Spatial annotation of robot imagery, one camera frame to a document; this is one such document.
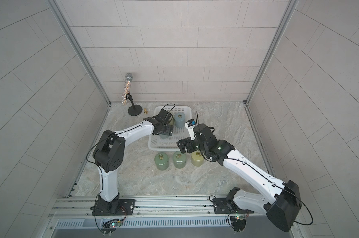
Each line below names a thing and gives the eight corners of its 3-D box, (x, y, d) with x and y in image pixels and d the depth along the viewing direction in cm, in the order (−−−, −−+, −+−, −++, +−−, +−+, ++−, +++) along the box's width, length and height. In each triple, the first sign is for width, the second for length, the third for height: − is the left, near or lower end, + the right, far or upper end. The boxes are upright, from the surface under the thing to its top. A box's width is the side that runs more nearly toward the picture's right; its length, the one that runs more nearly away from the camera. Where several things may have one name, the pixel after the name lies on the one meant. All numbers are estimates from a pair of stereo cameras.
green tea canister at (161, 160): (156, 170, 85) (153, 164, 78) (157, 158, 89) (155, 151, 83) (168, 170, 85) (166, 164, 78) (169, 158, 89) (168, 151, 83)
